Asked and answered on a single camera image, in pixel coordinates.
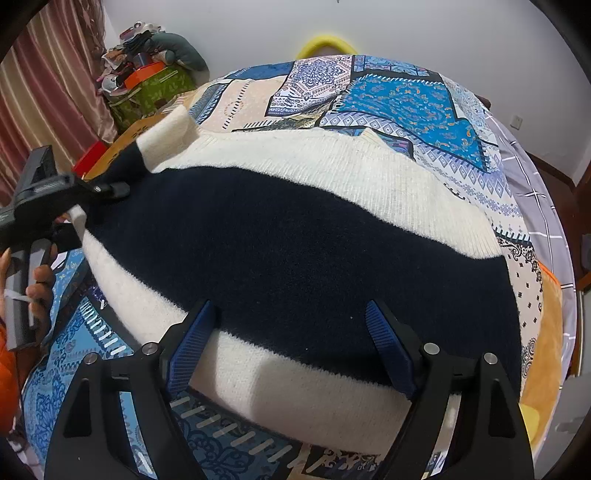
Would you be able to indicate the orange plush pillow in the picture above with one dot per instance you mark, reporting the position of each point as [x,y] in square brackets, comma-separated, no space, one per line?
[541,391]

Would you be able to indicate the yellow hoop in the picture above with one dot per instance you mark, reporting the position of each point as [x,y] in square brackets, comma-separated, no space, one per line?
[325,44]

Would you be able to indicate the white wall socket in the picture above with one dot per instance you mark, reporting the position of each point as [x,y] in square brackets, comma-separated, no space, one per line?
[516,122]

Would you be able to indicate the orange box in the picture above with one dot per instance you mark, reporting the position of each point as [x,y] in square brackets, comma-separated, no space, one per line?
[142,74]

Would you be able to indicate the person's left hand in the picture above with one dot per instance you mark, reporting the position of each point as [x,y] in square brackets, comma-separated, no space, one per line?
[39,291]

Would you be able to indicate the wooden folding lap table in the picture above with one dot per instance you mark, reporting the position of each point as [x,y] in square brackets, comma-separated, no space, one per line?
[125,139]

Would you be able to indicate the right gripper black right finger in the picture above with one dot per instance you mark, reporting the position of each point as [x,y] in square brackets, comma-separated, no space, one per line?
[489,439]

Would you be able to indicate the blue patchwork bedspread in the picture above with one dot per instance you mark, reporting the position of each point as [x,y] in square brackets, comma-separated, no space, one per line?
[428,117]

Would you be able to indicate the white and navy knit sweater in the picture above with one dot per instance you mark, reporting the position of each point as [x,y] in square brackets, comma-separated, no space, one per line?
[291,233]

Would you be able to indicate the grey plush toy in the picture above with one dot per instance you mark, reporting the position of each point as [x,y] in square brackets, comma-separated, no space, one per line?
[175,49]

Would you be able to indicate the grey striped bed sheet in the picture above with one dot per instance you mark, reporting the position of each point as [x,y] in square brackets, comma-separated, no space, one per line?
[543,226]

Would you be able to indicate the orange sleeve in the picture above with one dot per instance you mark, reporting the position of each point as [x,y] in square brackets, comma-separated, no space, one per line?
[14,370]

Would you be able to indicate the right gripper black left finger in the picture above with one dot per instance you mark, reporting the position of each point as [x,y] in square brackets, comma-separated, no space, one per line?
[116,420]

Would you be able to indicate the green patterned storage bag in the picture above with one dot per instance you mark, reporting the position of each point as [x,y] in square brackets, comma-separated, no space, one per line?
[148,96]

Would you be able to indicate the red box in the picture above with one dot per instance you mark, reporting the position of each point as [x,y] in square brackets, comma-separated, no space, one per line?
[91,156]

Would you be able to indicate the striped maroon curtain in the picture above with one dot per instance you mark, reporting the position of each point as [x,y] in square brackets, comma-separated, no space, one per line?
[49,94]

